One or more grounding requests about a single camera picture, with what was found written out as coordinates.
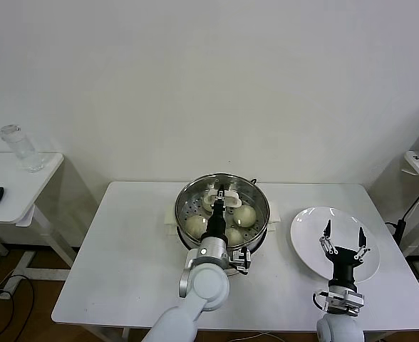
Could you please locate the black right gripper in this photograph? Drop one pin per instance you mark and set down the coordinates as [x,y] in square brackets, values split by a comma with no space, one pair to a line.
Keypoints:
[343,267]

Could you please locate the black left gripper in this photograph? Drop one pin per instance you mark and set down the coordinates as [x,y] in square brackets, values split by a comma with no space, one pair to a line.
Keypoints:
[217,222]

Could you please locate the white steamed baozi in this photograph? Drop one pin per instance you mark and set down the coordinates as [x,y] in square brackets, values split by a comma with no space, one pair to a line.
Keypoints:
[247,213]
[206,207]
[235,236]
[194,226]

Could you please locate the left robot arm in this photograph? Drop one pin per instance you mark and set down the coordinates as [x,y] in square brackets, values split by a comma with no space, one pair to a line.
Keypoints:
[204,285]

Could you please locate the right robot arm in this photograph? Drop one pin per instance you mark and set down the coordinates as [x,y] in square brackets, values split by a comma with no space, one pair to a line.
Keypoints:
[337,329]

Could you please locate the stainless steel steamer basket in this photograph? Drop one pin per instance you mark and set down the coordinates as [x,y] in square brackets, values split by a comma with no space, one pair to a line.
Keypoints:
[254,242]

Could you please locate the white round plate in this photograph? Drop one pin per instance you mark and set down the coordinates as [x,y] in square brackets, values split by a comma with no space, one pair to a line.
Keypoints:
[305,235]

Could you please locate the white electric cooking pot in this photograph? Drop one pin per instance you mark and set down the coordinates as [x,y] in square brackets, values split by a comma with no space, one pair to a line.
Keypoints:
[169,219]

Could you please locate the clear glass jar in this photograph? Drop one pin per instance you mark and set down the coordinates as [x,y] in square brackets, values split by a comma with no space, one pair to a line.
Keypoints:
[24,149]

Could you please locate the white side table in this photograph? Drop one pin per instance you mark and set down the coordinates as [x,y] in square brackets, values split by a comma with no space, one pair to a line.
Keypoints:
[13,178]

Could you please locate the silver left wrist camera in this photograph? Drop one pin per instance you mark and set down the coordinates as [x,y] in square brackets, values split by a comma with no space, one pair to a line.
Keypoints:
[238,256]

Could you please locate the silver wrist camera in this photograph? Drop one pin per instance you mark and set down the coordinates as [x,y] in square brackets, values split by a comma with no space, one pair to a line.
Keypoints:
[238,256]
[352,301]

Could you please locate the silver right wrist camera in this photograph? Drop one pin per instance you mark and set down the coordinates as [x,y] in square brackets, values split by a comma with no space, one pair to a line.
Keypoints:
[352,301]

